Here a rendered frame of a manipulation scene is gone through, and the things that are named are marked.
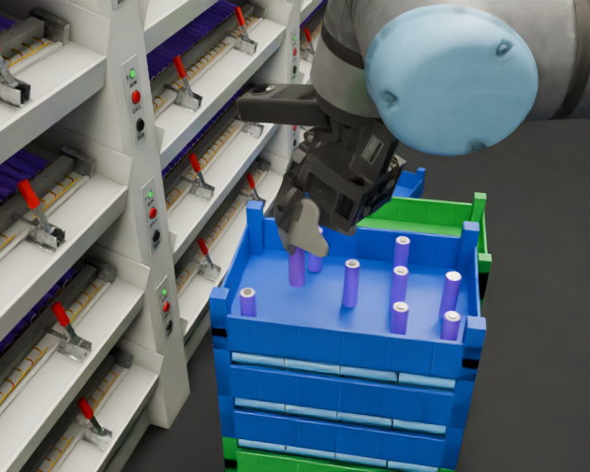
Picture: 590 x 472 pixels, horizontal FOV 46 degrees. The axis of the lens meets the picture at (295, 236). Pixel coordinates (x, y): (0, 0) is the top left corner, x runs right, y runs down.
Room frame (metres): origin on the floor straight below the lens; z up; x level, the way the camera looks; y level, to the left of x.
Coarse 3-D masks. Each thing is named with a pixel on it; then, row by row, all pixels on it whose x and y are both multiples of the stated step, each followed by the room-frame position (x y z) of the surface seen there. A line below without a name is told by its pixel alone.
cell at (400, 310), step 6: (396, 306) 0.58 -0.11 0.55; (402, 306) 0.58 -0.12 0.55; (408, 306) 0.58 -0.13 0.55; (396, 312) 0.57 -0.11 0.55; (402, 312) 0.57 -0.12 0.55; (396, 318) 0.57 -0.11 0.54; (402, 318) 0.57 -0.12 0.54; (396, 324) 0.57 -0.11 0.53; (402, 324) 0.57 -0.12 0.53; (390, 330) 0.58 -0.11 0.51; (396, 330) 0.57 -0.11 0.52; (402, 330) 0.57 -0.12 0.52
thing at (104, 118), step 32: (96, 0) 0.85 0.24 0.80; (128, 32) 0.90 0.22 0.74; (96, 96) 0.86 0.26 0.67; (96, 128) 0.86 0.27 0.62; (128, 128) 0.87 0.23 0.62; (128, 192) 0.85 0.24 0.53; (160, 192) 0.93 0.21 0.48; (128, 224) 0.85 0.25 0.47; (160, 224) 0.91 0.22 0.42; (128, 256) 0.85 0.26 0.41; (160, 256) 0.90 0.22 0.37; (160, 352) 0.86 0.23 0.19; (160, 384) 0.85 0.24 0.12; (160, 416) 0.85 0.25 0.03
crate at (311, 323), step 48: (240, 240) 0.72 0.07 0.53; (336, 240) 0.75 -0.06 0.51; (384, 240) 0.74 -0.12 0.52; (432, 240) 0.73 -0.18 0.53; (240, 288) 0.69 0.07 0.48; (288, 288) 0.69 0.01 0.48; (336, 288) 0.69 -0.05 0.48; (384, 288) 0.69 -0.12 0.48; (432, 288) 0.69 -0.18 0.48; (240, 336) 0.58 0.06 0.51; (288, 336) 0.57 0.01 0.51; (336, 336) 0.56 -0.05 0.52; (384, 336) 0.55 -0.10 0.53; (432, 336) 0.60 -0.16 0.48; (480, 336) 0.53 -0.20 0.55
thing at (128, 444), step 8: (144, 408) 0.85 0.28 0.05; (144, 416) 0.85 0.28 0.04; (136, 424) 0.82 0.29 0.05; (144, 424) 0.84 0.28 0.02; (128, 432) 0.80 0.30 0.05; (136, 432) 0.82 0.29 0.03; (128, 440) 0.79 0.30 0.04; (136, 440) 0.81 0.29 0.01; (120, 448) 0.77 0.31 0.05; (128, 448) 0.79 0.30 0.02; (112, 456) 0.75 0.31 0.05; (120, 456) 0.76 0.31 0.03; (128, 456) 0.78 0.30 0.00; (112, 464) 0.74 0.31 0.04; (120, 464) 0.76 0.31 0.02
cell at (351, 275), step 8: (352, 264) 0.65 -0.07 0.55; (352, 272) 0.65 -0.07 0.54; (344, 280) 0.66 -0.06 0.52; (352, 280) 0.65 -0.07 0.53; (344, 288) 0.65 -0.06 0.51; (352, 288) 0.65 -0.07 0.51; (344, 296) 0.65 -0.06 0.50; (352, 296) 0.65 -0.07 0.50; (344, 304) 0.65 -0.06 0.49; (352, 304) 0.65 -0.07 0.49
